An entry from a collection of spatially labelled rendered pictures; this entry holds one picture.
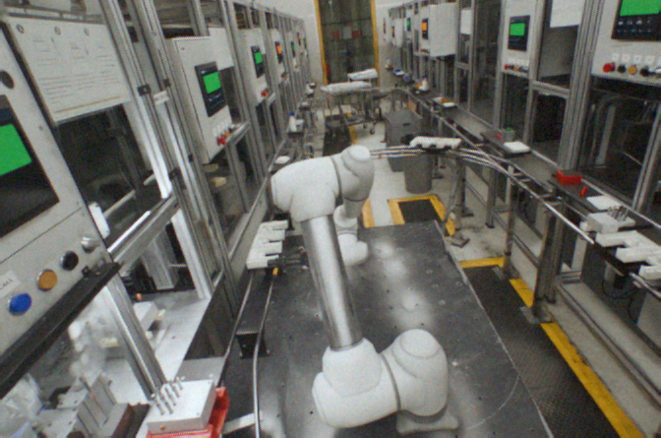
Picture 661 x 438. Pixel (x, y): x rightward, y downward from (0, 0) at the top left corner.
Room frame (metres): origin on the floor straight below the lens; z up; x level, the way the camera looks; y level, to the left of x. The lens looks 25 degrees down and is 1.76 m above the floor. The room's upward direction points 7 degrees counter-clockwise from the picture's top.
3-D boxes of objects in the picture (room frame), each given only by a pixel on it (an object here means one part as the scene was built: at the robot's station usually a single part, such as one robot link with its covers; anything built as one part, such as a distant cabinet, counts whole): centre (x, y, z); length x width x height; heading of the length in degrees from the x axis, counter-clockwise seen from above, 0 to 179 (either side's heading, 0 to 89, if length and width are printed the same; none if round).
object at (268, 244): (1.53, 0.37, 0.84); 0.36 x 0.14 x 0.10; 178
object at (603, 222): (1.26, -1.12, 0.92); 0.13 x 0.10 x 0.09; 88
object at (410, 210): (3.07, -0.78, 0.01); 1.00 x 0.55 x 0.01; 178
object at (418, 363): (0.73, -0.17, 0.85); 0.18 x 0.16 x 0.22; 103
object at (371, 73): (7.76, -0.83, 0.48); 0.84 x 0.58 x 0.97; 6
